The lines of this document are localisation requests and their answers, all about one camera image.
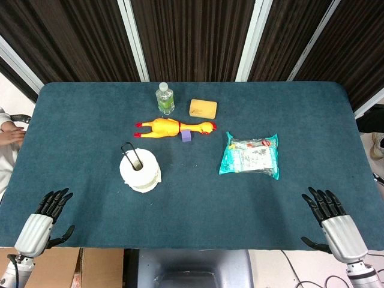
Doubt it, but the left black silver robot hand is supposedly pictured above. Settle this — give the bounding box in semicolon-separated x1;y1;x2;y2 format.
14;187;76;258

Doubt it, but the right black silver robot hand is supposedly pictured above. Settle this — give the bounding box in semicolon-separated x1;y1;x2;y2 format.
301;187;368;265

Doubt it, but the white paper towel roll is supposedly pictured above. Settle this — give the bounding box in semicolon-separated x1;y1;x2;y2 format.
119;148;163;194

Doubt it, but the bystander bare forearm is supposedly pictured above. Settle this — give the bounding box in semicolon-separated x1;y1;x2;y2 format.
0;126;26;148

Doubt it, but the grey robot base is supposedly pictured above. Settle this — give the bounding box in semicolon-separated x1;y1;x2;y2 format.
137;249;254;288

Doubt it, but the brown cardboard box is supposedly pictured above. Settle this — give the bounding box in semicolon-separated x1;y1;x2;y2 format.
0;247;124;288

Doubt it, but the bystander white clothing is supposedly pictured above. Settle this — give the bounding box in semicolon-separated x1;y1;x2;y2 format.
0;107;19;199

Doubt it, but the beige shoe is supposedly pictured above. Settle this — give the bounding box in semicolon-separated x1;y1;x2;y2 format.
369;132;384;160

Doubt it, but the black chair armrest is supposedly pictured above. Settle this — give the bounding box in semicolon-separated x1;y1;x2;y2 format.
10;113;32;125

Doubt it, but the black fabric object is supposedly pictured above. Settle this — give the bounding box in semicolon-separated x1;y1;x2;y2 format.
356;107;384;134

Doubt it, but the teal clear plastic package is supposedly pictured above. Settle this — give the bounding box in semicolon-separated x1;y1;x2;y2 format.
218;131;280;181

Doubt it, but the teal table cloth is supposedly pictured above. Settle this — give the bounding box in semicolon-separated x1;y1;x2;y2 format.
0;81;379;251

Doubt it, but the yellow rubber chicken toy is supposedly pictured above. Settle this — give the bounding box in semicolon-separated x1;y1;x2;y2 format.
134;118;218;140

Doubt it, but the clear green-label water bottle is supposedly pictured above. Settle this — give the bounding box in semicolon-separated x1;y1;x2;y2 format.
155;82;176;116

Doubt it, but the yellow sponge block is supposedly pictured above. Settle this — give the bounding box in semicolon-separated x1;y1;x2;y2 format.
188;98;218;118

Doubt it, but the dark brown partition panel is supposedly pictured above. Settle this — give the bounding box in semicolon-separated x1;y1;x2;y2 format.
131;0;256;83
248;0;333;82
0;0;142;104
297;0;384;111

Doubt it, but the black floor cable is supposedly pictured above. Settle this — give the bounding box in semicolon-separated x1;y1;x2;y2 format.
280;249;355;288

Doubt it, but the black wire roll holder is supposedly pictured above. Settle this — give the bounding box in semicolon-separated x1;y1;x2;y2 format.
121;142;144;171

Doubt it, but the white partition frame post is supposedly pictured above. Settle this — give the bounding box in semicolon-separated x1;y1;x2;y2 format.
286;0;342;82
353;89;384;120
235;0;273;82
116;0;150;82
0;35;44;94

